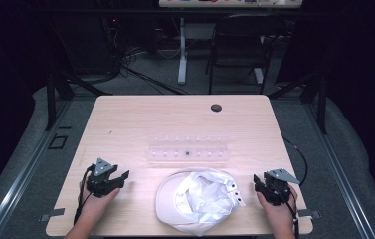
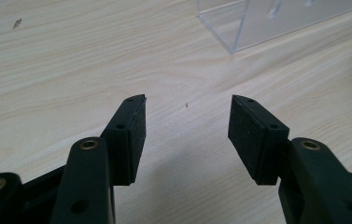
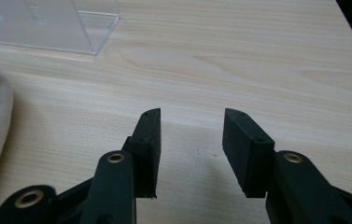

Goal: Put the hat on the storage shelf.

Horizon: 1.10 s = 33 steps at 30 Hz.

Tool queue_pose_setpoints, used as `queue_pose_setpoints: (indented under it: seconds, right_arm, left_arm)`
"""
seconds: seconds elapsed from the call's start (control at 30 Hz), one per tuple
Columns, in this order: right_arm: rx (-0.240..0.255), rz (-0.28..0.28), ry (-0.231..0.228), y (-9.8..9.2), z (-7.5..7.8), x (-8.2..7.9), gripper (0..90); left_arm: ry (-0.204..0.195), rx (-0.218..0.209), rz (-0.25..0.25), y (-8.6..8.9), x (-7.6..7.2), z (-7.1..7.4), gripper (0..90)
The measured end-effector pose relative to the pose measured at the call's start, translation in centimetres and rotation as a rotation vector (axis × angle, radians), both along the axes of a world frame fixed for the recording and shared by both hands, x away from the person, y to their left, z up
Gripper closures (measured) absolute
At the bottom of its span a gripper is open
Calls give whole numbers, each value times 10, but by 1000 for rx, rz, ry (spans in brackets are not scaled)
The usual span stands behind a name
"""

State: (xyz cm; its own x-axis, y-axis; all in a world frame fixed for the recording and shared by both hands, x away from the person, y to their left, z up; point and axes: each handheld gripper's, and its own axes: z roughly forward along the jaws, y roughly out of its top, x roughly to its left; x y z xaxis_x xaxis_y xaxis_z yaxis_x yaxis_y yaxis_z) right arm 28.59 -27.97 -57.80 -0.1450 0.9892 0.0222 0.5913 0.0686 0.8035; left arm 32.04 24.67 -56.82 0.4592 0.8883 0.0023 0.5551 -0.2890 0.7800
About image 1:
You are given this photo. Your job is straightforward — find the white desk leg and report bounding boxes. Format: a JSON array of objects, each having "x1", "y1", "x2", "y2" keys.
[
  {"x1": 253, "y1": 67, "x2": 265, "y2": 85},
  {"x1": 177, "y1": 17, "x2": 189, "y2": 86}
]

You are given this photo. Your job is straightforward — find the black tape square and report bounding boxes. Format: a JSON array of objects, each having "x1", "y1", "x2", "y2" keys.
[{"x1": 47, "y1": 132, "x2": 70, "y2": 150}]

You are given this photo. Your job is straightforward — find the clear acrylic rack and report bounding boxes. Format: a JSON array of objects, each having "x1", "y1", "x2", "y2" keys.
[{"x1": 146, "y1": 133, "x2": 230, "y2": 164}]

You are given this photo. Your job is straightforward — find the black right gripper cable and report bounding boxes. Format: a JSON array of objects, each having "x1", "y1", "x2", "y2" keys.
[{"x1": 274, "y1": 135, "x2": 309, "y2": 239}]

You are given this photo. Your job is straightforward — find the person's right hand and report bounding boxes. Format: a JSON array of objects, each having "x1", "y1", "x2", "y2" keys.
[{"x1": 256, "y1": 185, "x2": 299, "y2": 233}]

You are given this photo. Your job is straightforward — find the black folding chair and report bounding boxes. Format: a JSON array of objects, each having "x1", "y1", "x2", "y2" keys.
[{"x1": 205, "y1": 13, "x2": 284, "y2": 96}]

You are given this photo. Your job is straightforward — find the aluminium floor rail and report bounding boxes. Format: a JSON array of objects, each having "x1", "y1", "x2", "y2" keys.
[
  {"x1": 303, "y1": 99, "x2": 375, "y2": 239},
  {"x1": 0, "y1": 99, "x2": 74, "y2": 239}
]

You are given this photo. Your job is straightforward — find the person's left hand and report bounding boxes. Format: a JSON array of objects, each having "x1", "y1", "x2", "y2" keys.
[{"x1": 81, "y1": 180, "x2": 121, "y2": 223}]

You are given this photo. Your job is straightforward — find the grey tape strip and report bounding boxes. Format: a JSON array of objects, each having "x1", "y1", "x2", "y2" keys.
[
  {"x1": 38, "y1": 207, "x2": 67, "y2": 223},
  {"x1": 296, "y1": 208, "x2": 322, "y2": 220}
]

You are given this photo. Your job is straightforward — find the black floor cables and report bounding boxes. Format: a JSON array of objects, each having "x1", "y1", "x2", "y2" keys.
[{"x1": 116, "y1": 46, "x2": 191, "y2": 97}]

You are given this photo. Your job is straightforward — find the white baseball cap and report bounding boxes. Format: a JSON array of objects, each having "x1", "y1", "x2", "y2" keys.
[{"x1": 154, "y1": 166, "x2": 247, "y2": 238}]

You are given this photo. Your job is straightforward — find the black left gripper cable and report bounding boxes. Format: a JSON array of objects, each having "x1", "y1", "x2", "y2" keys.
[{"x1": 73, "y1": 164, "x2": 95, "y2": 226}]

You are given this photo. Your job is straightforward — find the black metal stand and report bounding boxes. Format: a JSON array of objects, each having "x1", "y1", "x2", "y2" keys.
[
  {"x1": 267, "y1": 70, "x2": 329, "y2": 135},
  {"x1": 44, "y1": 70, "x2": 113, "y2": 132}
]

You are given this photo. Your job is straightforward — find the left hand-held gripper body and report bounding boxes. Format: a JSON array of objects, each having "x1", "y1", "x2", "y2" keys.
[{"x1": 86, "y1": 157, "x2": 119, "y2": 199}]

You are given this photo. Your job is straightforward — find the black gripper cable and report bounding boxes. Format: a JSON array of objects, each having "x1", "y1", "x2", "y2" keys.
[
  {"x1": 274, "y1": 135, "x2": 309, "y2": 239},
  {"x1": 73, "y1": 164, "x2": 95, "y2": 226}
]

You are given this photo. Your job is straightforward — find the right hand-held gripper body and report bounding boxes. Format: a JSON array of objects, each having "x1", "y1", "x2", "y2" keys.
[{"x1": 262, "y1": 167, "x2": 301, "y2": 207}]

